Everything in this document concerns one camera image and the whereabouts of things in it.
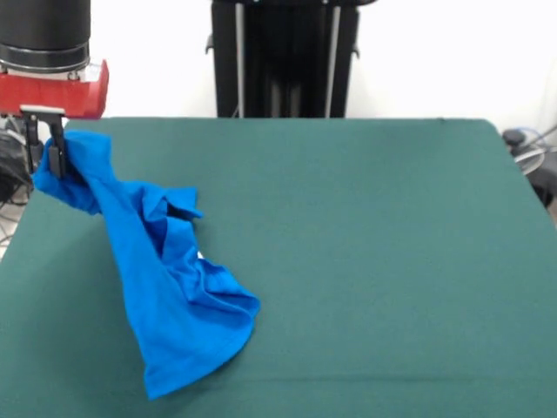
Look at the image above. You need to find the black cable tangle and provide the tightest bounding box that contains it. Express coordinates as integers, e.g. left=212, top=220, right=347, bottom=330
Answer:
left=0, top=86, right=49, bottom=245

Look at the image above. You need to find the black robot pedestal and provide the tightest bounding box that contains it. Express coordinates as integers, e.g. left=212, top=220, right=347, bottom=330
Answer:
left=205, top=0, right=362, bottom=118

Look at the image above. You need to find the blue shirt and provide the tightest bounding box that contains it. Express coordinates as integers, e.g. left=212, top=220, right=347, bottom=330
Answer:
left=31, top=129, right=262, bottom=401

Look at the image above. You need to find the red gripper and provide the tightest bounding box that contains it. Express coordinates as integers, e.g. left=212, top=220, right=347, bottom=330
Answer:
left=0, top=58, right=110, bottom=178

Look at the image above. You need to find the dark green table cloth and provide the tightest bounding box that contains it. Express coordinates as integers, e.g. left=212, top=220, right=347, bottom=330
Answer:
left=0, top=117, right=557, bottom=418

